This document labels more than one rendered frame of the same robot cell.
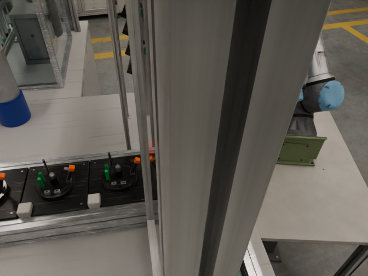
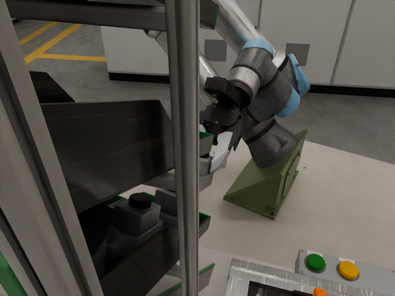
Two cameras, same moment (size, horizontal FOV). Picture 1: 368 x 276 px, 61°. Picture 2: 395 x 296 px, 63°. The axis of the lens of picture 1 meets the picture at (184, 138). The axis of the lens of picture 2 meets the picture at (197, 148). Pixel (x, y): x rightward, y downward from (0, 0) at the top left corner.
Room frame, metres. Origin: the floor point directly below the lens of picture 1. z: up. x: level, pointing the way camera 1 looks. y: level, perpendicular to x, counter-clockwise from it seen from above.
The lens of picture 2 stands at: (0.91, 0.29, 1.61)
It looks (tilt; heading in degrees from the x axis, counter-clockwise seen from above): 37 degrees down; 298
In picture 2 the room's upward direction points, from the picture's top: straight up
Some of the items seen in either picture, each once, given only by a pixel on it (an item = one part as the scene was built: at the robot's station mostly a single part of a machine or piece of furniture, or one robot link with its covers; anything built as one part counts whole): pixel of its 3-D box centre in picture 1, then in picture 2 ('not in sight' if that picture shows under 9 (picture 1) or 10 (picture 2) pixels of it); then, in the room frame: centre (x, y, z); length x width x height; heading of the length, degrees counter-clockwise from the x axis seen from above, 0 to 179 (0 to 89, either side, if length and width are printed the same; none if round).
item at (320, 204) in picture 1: (281, 157); (266, 195); (1.06, -0.48, 0.84); 0.90 x 0.70 x 0.03; 0
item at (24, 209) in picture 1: (53, 179); not in sight; (0.74, 0.49, 1.01); 0.24 x 0.24 x 0.13; 12
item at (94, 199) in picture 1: (118, 171); not in sight; (0.79, 0.25, 1.01); 0.24 x 0.24 x 0.13; 12
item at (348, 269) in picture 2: not in sight; (348, 271); (0.81, -0.22, 0.96); 0.04 x 0.04 x 0.02
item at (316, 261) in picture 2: not in sight; (315, 263); (0.88, -0.21, 0.96); 0.04 x 0.04 x 0.02
